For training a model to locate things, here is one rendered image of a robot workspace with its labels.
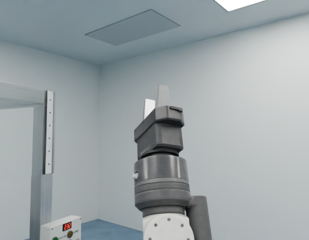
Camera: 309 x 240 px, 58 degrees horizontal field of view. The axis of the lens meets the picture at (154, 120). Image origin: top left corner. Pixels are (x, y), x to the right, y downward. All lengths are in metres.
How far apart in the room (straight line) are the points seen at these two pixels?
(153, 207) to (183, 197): 0.05
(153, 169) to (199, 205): 0.09
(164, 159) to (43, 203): 0.87
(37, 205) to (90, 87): 4.23
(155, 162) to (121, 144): 4.51
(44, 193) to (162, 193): 0.87
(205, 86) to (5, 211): 3.32
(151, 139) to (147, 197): 0.09
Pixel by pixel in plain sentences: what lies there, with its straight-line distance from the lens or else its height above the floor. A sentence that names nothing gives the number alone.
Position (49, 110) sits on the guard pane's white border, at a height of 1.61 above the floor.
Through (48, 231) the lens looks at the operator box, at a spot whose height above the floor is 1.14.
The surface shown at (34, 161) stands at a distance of 1.18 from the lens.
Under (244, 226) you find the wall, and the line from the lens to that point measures 3.85.
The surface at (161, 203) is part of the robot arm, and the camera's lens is 0.41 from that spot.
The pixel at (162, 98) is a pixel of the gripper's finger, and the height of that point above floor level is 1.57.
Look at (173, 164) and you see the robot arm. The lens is 0.43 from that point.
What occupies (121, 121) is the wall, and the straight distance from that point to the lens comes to 4.95.
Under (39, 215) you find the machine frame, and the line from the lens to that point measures 1.24.
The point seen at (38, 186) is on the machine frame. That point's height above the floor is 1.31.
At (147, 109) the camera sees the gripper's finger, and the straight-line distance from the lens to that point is 0.53.
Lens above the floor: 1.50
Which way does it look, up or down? 4 degrees up
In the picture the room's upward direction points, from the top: straight up
